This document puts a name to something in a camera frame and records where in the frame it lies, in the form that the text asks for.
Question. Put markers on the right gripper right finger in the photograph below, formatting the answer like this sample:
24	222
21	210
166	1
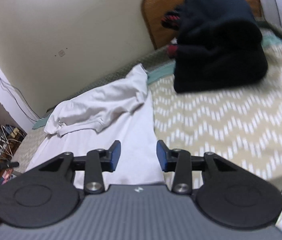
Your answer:
182	164

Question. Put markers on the beige zigzag bed cover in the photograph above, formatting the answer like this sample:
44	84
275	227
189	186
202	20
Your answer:
242	125

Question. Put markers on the dark navy clothes pile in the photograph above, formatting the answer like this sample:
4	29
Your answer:
218	45

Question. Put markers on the white printed t-shirt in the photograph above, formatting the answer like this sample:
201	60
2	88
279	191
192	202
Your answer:
121	110

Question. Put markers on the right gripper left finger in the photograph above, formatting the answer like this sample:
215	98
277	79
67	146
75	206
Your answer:
94	164

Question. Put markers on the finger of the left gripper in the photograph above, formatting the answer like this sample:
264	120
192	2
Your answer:
9	165

